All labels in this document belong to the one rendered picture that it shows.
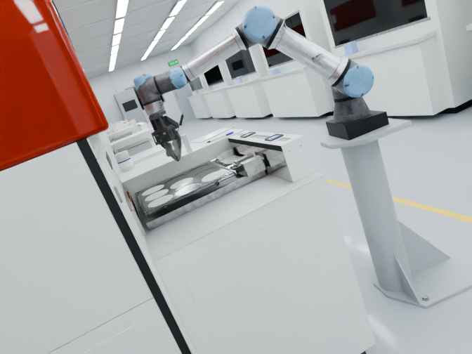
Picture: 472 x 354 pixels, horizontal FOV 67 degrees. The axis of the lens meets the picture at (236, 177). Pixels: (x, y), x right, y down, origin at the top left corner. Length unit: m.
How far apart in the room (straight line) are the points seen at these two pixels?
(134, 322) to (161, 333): 0.08
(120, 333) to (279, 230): 0.57
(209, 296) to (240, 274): 0.12
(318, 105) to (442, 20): 2.40
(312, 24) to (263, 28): 4.71
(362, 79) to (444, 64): 3.03
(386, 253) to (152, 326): 1.20
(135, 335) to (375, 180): 1.16
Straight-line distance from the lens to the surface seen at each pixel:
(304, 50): 1.40
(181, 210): 1.35
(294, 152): 1.24
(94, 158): 0.82
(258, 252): 1.19
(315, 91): 6.05
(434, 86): 4.40
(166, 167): 1.66
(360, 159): 1.62
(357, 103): 1.59
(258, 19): 1.37
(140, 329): 0.95
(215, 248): 1.13
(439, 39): 4.40
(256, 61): 7.96
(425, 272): 2.06
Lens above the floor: 1.24
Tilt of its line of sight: 16 degrees down
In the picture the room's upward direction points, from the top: 21 degrees counter-clockwise
